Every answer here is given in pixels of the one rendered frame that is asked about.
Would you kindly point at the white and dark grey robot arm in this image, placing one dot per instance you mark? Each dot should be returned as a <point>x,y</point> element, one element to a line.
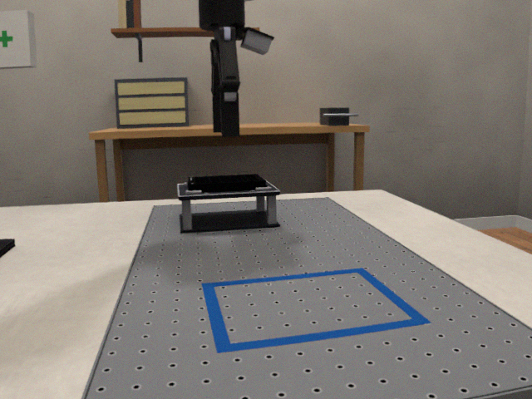
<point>253,40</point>

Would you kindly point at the blue tape rectangle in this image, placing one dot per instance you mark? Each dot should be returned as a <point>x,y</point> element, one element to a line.
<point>221,338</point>

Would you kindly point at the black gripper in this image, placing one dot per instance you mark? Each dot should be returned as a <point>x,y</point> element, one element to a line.
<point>222,17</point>

